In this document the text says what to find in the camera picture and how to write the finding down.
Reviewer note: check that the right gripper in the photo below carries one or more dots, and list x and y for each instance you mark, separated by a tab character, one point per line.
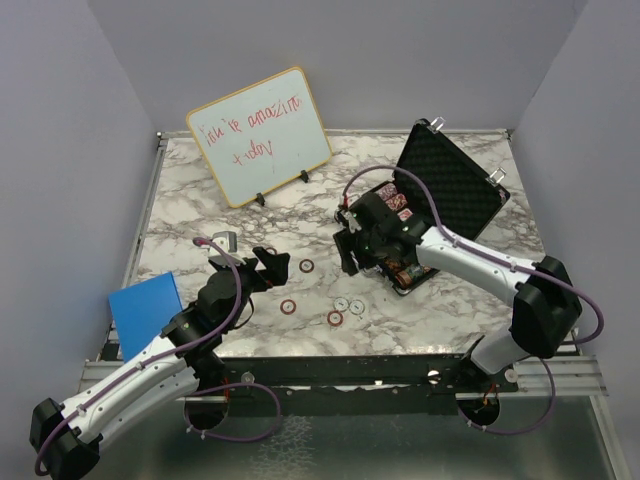
346	240

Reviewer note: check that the white 1 poker chip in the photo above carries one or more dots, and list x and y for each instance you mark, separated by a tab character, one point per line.
357	307
341	304

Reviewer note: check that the white whiteboard yellow frame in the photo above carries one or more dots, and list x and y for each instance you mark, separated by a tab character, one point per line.
261	137

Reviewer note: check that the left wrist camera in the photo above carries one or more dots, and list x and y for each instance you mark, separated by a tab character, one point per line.
226	240

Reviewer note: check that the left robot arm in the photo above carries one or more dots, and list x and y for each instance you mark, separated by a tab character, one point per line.
69	437

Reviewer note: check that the blue plastic box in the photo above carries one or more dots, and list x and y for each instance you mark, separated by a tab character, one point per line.
142	310

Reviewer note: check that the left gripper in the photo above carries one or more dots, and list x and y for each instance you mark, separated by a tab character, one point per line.
275	273

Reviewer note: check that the red 5 poker chip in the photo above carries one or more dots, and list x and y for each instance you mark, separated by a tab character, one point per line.
335	318
288	307

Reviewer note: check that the red playing card deck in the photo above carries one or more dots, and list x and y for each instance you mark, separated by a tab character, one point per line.
405	214

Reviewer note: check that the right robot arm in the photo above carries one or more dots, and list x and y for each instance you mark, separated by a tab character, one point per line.
544	304

